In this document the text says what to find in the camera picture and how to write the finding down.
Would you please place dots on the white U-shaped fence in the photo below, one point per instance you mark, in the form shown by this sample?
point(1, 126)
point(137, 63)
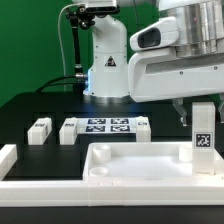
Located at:
point(99, 193)

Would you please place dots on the camera on mount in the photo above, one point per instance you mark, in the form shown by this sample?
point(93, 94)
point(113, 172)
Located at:
point(101, 6)

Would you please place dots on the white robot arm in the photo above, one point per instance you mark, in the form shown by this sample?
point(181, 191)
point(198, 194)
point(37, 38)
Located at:
point(108, 76)

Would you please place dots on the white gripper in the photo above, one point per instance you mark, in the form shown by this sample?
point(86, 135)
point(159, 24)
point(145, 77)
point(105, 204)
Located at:
point(175, 59)

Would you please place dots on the white desk top tray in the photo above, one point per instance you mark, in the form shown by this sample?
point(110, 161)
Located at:
point(148, 161)

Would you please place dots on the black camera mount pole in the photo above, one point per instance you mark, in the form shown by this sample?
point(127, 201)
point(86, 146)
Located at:
point(78, 19)

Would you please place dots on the fiducial marker plate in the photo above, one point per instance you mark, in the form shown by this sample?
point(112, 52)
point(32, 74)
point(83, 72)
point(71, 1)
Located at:
point(106, 125)

